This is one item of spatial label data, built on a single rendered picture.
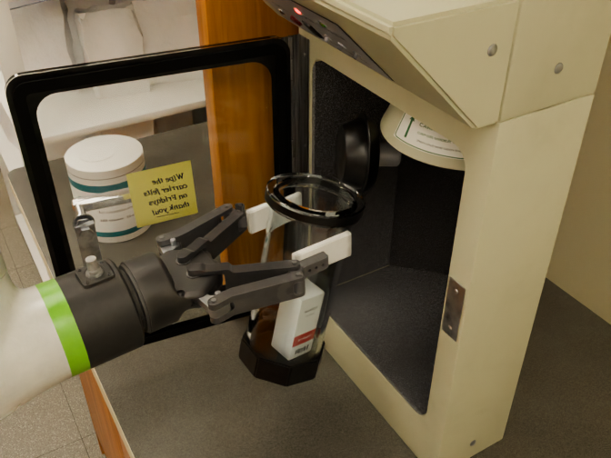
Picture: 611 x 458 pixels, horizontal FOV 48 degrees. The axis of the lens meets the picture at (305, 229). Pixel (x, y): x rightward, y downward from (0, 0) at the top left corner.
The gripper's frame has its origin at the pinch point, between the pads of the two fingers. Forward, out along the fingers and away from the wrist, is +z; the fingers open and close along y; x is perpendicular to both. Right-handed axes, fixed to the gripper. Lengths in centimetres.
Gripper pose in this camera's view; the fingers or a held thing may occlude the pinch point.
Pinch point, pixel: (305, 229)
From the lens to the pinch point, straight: 74.7
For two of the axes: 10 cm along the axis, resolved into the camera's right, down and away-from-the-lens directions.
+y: -5.4, -4.7, 7.0
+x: 0.4, 8.1, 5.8
